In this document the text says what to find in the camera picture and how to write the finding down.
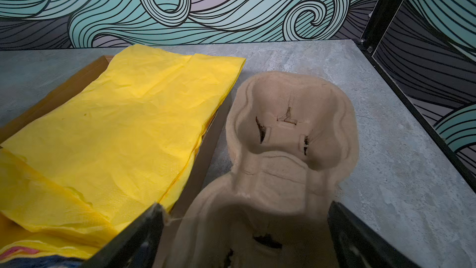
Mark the brown pulp cup carrier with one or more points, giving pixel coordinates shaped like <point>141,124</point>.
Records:
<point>291,139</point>

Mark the black cage frame post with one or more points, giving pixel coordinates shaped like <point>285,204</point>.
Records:
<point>425,50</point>

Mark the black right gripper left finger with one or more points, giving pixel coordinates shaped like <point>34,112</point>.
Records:
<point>136,246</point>

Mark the yellow paper napkin stack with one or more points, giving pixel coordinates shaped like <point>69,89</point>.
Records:
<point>76,177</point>

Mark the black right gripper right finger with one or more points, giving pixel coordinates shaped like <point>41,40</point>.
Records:
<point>358,246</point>

